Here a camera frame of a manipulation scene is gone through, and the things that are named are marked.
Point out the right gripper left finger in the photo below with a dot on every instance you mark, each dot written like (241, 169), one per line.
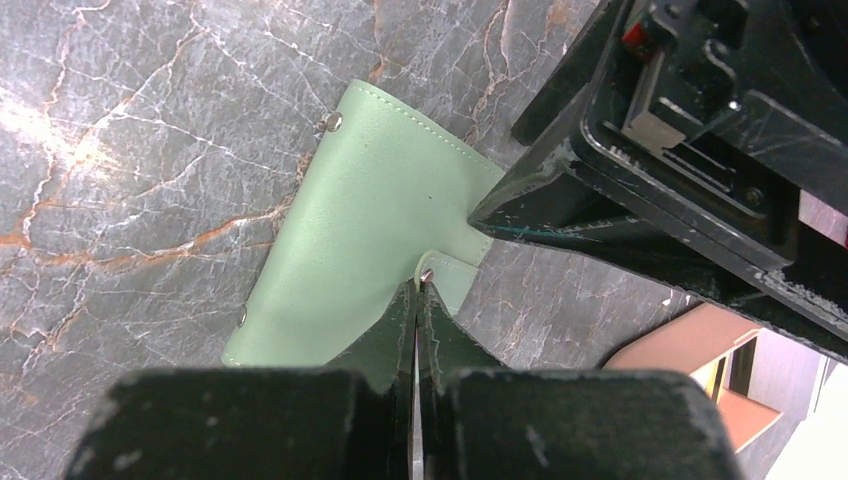
(348, 419)

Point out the pink oval tray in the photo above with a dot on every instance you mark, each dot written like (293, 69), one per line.
(704, 344)

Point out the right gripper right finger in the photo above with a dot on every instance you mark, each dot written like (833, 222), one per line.
(483, 420)

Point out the green card holder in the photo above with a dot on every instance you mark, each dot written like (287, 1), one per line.
(386, 197)

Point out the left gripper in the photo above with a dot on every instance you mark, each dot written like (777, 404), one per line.
(675, 139)

